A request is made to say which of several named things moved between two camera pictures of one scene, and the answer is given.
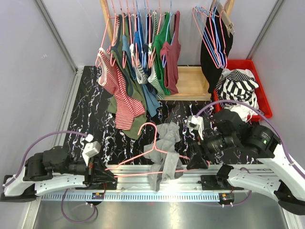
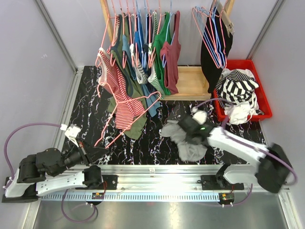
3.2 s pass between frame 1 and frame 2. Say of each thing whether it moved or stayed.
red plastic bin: stayed
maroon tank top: stayed
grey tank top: moved
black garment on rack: stayed
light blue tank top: stayed
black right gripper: moved
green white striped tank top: stayed
